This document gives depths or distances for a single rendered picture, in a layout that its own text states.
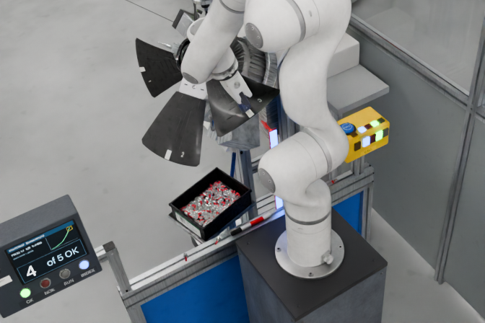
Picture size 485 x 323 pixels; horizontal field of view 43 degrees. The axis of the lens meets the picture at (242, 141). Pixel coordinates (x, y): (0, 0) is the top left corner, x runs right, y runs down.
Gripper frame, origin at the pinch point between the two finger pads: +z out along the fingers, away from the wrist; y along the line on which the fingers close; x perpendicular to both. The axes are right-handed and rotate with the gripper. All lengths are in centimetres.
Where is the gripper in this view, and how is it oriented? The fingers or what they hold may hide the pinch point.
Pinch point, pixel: (244, 104)
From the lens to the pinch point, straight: 178.7
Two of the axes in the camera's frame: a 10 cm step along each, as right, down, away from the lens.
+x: -8.0, 5.9, -0.9
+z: 3.5, 5.8, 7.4
